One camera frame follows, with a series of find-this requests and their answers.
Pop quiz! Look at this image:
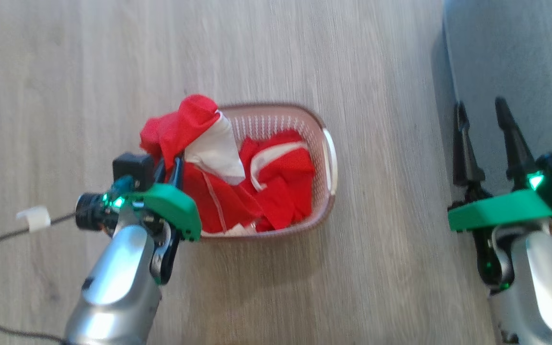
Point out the red and white garment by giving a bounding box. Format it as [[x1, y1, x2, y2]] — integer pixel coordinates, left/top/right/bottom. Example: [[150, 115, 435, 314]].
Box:
[[139, 94, 316, 236]]

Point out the cream perforated laundry basket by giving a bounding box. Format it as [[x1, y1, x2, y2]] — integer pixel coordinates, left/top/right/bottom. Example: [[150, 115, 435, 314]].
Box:
[[198, 102, 339, 241]]

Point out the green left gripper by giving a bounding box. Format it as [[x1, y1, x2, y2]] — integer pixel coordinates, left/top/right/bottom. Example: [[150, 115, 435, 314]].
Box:
[[130, 155, 203, 285]]

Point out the white cable clip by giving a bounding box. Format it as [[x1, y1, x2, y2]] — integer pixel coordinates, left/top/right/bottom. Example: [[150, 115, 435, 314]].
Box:
[[16, 206, 52, 233]]

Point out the grey fabric sofa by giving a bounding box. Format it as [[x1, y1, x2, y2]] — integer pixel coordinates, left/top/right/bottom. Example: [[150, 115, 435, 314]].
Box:
[[441, 0, 552, 298]]

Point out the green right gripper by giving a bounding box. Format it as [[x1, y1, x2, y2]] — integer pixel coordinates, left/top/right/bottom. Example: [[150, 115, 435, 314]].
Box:
[[448, 97, 552, 291]]

